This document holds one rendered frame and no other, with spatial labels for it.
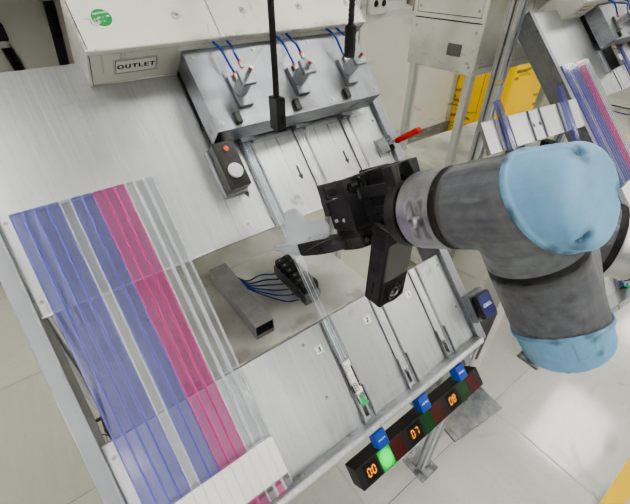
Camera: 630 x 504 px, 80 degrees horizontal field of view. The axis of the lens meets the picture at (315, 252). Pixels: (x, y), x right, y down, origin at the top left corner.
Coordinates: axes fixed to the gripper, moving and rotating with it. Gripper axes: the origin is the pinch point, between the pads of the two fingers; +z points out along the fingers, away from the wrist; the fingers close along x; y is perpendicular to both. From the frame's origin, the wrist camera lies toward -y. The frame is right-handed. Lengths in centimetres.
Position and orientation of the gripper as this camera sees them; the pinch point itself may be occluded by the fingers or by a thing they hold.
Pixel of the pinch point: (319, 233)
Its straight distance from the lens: 54.7
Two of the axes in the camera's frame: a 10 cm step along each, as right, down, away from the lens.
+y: -3.1, -9.3, -2.1
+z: -5.1, -0.3, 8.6
